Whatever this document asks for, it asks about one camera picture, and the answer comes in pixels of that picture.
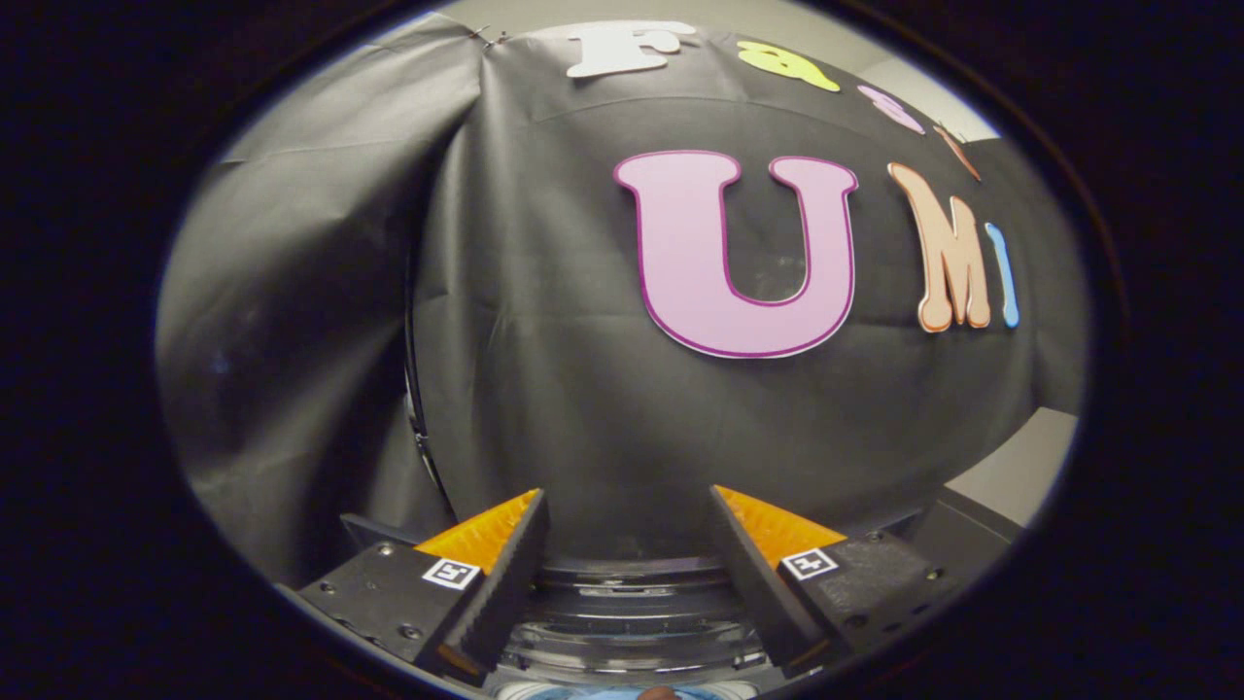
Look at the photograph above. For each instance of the black backdrop cloth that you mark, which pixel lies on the black backdrop cloth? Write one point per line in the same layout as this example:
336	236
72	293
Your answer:
544	389

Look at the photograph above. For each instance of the white cabinet with grey top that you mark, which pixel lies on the white cabinet with grey top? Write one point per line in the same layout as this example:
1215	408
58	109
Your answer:
1020	467

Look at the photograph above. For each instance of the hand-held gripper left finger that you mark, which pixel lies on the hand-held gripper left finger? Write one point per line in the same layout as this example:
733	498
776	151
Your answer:
505	583

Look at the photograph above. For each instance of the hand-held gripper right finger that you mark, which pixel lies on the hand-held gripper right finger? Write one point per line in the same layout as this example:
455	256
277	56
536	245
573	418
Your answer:
753	583

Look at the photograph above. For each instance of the grey washing machine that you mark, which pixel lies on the grey washing machine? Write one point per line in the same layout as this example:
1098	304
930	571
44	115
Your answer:
632	622

